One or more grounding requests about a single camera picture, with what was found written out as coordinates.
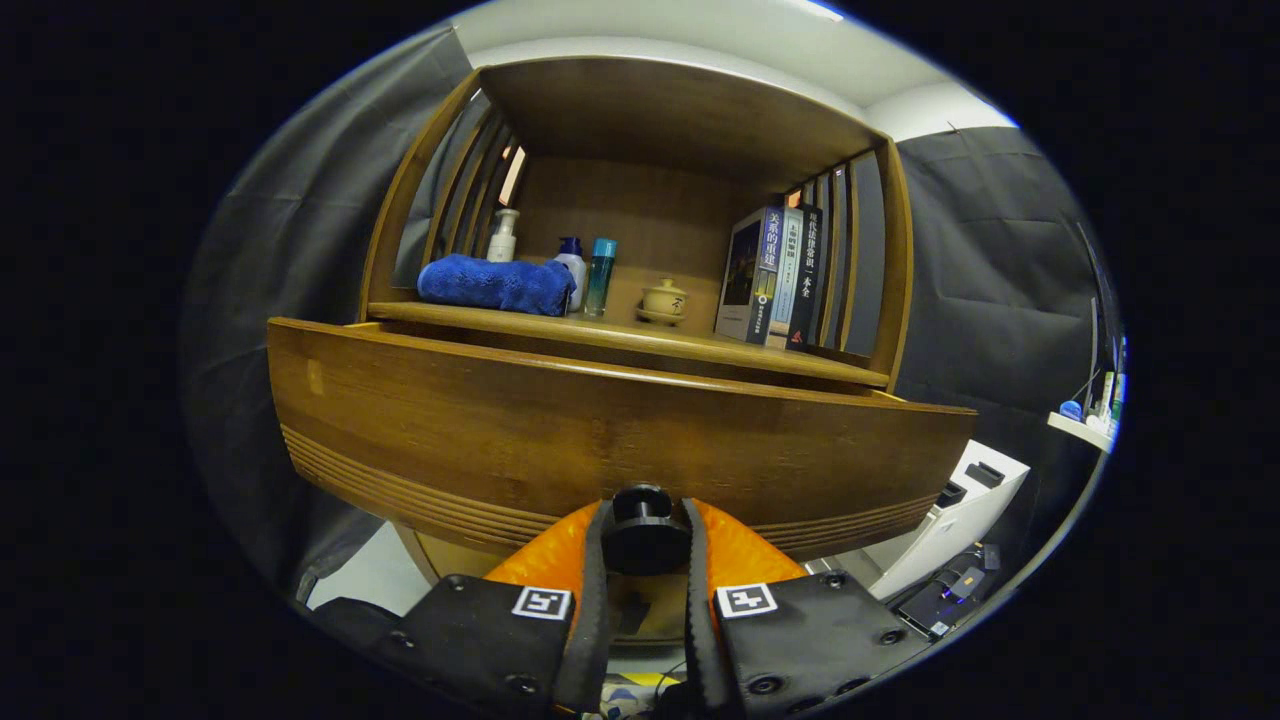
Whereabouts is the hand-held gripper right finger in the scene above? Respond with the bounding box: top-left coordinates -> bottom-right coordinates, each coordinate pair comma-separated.
682,497 -> 931,716

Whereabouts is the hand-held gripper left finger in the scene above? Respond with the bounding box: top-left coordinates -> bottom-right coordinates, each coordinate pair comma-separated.
385,500 -> 613,716

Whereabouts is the wooden drawer with black knob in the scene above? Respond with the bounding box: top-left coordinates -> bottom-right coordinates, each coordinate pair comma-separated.
267,317 -> 978,576

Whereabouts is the wooden countertop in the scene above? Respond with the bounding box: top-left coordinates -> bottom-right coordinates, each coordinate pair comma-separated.
367,300 -> 891,389

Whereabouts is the wooden cabinet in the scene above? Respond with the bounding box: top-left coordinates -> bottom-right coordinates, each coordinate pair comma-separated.
358,55 -> 916,641

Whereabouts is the black electronic device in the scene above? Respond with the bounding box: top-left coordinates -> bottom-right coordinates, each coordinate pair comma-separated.
895,545 -> 1001,641

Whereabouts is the white box unit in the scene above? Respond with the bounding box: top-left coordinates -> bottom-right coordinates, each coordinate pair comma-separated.
865,440 -> 1031,601

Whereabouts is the beige lidded tea cup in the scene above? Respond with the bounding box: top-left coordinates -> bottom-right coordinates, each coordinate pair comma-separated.
637,278 -> 689,326

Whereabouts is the clear teal bottle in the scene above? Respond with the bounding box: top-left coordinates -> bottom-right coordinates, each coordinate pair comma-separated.
585,238 -> 618,318

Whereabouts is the book with blue spine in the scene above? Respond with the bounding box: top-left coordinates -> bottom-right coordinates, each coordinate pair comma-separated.
714,206 -> 786,346

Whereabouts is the blue towel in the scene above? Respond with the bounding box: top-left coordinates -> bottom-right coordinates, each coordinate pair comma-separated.
417,253 -> 578,318

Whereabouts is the white bottle with blue cap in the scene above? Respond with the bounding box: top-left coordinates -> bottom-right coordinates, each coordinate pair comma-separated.
553,236 -> 589,313

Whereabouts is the book with pale spine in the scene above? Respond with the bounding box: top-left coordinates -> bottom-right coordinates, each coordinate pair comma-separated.
765,207 -> 806,350

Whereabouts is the book with black spine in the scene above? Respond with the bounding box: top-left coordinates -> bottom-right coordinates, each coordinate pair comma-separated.
787,205 -> 829,353

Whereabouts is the white pump bottle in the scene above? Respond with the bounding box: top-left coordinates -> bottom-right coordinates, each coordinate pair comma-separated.
487,208 -> 521,264

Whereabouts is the white power strip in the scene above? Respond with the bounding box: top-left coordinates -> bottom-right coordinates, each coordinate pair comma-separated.
1047,400 -> 1119,453

